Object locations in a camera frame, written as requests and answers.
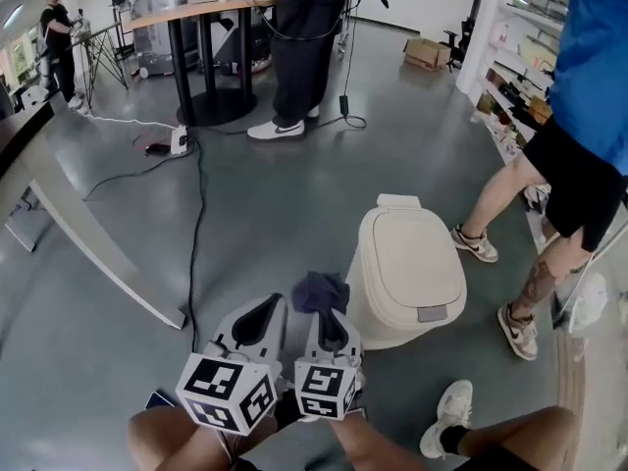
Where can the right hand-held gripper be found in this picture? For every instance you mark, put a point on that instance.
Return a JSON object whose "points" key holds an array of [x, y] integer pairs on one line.
{"points": [[324, 385]]}

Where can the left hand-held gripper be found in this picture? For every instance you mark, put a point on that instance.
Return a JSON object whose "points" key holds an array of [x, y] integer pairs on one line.
{"points": [[225, 395]]}

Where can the dark blue cloth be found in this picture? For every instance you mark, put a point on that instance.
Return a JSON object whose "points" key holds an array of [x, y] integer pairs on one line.
{"points": [[319, 292]]}

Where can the cream plastic trash bin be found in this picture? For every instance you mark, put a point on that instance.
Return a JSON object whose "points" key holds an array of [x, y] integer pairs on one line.
{"points": [[407, 273]]}

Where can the person's right forearm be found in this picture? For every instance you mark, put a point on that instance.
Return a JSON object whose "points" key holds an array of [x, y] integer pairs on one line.
{"points": [[373, 444]]}

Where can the person's left forearm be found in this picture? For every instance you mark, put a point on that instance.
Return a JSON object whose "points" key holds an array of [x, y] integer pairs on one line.
{"points": [[213, 447]]}

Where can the smartphone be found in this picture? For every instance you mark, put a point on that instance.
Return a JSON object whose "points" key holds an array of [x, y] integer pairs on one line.
{"points": [[159, 400]]}

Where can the person's right white shoe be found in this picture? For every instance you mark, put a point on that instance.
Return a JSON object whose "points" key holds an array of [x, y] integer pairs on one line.
{"points": [[449, 415]]}

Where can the person's left leg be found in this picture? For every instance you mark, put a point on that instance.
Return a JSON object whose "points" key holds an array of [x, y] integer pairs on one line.
{"points": [[157, 439]]}

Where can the person's leg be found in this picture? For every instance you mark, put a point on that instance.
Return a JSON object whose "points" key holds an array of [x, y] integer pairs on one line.
{"points": [[530, 434], [157, 439]]}

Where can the white power strip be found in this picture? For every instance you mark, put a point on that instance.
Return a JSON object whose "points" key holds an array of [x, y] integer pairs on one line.
{"points": [[179, 140]]}

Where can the person's black shorts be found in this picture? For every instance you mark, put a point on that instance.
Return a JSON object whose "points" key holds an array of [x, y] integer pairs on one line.
{"points": [[500, 461]]}

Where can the desk with white legs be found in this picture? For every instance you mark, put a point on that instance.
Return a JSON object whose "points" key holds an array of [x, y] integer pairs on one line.
{"points": [[73, 214]]}

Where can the person's right leg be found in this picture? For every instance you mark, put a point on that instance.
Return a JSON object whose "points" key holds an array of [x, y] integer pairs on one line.
{"points": [[530, 434]]}

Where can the black power adapter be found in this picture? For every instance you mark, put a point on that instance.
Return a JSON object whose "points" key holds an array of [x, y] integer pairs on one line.
{"points": [[344, 105]]}

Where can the dark slippers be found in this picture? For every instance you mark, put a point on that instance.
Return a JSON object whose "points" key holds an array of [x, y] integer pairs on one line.
{"points": [[537, 198]]}

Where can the wooden slat boards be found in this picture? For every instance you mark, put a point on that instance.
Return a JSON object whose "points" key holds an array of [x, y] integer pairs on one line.
{"points": [[571, 400]]}

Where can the white plastic bag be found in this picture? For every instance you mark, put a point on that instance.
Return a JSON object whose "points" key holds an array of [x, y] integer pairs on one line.
{"points": [[589, 302]]}

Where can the white low machine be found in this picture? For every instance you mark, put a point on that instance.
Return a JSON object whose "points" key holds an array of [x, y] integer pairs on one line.
{"points": [[154, 70]]}

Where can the open cardboard box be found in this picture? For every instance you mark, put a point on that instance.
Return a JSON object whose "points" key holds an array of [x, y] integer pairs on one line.
{"points": [[427, 53]]}

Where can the black office chair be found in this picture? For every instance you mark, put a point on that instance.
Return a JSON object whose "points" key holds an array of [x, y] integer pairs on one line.
{"points": [[458, 42]]}

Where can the round wooden table black legs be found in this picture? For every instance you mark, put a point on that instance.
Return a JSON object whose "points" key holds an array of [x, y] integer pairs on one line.
{"points": [[196, 13]]}

